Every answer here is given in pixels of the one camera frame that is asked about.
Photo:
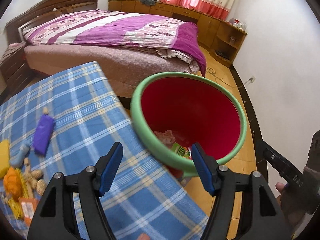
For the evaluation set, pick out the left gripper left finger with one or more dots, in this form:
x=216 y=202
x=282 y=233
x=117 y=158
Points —
x=55 y=216

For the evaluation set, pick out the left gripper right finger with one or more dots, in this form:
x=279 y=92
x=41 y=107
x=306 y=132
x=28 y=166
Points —
x=260 y=214

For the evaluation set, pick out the yellow foam fruit net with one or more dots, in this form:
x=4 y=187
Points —
x=4 y=157

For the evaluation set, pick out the pink crumpled trash in bin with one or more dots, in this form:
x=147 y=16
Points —
x=167 y=138

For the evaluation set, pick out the person's right hand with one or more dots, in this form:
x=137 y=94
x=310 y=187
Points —
x=292 y=212

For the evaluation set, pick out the peanut in shell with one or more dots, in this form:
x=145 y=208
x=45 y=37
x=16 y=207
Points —
x=41 y=187
x=37 y=174

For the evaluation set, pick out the orange cardboard box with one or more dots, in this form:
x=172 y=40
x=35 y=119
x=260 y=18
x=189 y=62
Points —
x=28 y=206

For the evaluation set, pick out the wooden clothespin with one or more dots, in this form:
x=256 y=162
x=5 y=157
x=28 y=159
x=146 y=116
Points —
x=27 y=176

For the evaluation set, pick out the light blue rubber tube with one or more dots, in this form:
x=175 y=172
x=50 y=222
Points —
x=17 y=160

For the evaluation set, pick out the blue plaid tablecloth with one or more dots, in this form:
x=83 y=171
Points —
x=89 y=119

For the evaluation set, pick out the purple plastic wrapper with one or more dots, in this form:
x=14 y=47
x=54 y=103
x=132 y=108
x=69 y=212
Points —
x=43 y=134

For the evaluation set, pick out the green mosquito coil wrapper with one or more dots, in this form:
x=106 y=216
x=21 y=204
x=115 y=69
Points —
x=181 y=151

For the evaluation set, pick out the small peanut near far edge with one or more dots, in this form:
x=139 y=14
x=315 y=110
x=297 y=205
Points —
x=45 y=111

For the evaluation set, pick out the red bin green rim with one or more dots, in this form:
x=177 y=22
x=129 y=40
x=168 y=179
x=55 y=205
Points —
x=195 y=109

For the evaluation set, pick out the dark wooden nightstand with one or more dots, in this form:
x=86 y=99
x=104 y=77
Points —
x=15 y=69

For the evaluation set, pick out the long wooden low cabinet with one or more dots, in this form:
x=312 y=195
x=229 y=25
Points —
x=221 y=39

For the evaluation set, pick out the bed with purple quilt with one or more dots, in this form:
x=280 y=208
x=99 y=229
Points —
x=127 y=46

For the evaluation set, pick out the dark wooden headboard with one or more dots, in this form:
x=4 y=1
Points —
x=44 y=6

